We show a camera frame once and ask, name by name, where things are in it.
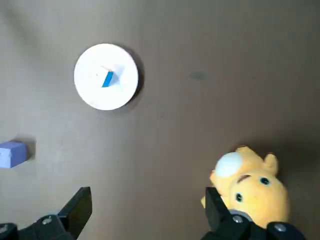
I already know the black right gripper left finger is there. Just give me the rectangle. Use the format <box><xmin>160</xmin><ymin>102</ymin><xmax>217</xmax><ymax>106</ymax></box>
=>
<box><xmin>0</xmin><ymin>186</ymin><xmax>93</xmax><ymax>240</ymax></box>

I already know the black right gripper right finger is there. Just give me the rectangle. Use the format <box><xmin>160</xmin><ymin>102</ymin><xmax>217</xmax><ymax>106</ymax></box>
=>
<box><xmin>199</xmin><ymin>186</ymin><xmax>308</xmax><ymax>240</ymax></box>

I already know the purple foam square block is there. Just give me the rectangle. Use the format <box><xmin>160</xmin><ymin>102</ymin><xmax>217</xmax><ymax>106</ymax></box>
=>
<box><xmin>0</xmin><ymin>140</ymin><xmax>28</xmax><ymax>169</ymax></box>

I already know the orange plush toy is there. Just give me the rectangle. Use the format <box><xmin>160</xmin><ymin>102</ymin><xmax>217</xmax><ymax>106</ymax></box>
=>
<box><xmin>199</xmin><ymin>145</ymin><xmax>292</xmax><ymax>230</ymax></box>

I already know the pale pink round plate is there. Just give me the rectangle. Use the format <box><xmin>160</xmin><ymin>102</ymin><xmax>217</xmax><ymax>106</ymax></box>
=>
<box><xmin>73</xmin><ymin>43</ymin><xmax>140</xmax><ymax>111</ymax></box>

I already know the multicoloured puzzle cube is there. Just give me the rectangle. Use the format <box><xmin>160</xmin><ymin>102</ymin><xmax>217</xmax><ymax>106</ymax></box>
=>
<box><xmin>100</xmin><ymin>65</ymin><xmax>126</xmax><ymax>89</ymax></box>

